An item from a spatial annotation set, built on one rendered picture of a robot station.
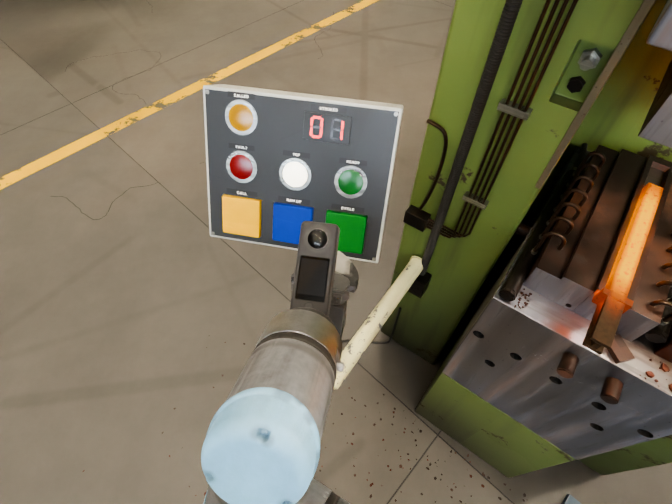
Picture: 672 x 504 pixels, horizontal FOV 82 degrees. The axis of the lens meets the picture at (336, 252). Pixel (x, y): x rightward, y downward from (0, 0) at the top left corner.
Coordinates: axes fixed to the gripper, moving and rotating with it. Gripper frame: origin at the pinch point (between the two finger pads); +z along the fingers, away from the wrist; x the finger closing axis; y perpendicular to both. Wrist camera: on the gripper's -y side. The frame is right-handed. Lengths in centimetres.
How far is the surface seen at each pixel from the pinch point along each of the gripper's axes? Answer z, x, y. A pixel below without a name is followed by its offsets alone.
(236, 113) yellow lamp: 10.7, -20.8, -17.7
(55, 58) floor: 235, -260, -12
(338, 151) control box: 11.1, -2.8, -13.5
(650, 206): 26, 57, -8
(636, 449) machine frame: 38, 90, 66
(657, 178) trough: 37, 63, -12
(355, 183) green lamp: 10.7, 0.8, -8.5
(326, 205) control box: 11.1, -4.0, -3.6
